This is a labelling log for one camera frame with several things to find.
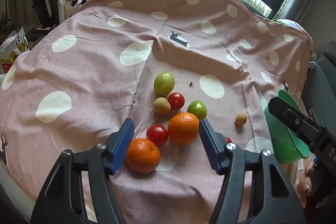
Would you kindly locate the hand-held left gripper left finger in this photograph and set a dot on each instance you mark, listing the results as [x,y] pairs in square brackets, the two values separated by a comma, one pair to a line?
[123,145]

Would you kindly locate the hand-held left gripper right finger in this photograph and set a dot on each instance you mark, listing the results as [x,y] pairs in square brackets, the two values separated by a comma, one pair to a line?
[208,145]

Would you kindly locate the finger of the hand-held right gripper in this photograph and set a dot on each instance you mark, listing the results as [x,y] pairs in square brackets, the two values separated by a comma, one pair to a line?
[288,115]

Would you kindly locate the small red tomato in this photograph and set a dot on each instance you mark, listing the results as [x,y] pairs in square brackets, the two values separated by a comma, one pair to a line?
[228,139]

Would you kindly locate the orange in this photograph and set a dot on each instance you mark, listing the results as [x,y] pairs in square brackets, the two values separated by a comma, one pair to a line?
[183,128]
[143,155]

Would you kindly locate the green plastic bowl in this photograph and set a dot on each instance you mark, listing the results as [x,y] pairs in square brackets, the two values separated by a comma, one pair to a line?
[281,140]

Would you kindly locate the round green apple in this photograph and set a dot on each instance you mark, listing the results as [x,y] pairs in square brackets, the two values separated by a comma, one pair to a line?
[197,108]

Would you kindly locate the small tan longan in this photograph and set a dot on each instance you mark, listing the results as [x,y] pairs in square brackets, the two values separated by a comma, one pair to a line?
[240,119]

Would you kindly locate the pink polka dot blanket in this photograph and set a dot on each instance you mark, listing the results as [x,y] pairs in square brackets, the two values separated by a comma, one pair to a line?
[92,69]

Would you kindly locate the light blue cloth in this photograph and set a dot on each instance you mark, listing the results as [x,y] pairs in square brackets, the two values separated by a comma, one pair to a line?
[288,23]

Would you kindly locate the printed paper bag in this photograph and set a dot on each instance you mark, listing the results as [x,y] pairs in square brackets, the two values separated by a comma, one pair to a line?
[13,48]

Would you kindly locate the white patterned bag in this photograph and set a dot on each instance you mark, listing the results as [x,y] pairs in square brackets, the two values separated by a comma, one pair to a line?
[65,7]

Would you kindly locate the black upright appliance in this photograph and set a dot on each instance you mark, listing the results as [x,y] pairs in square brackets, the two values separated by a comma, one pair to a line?
[38,3]

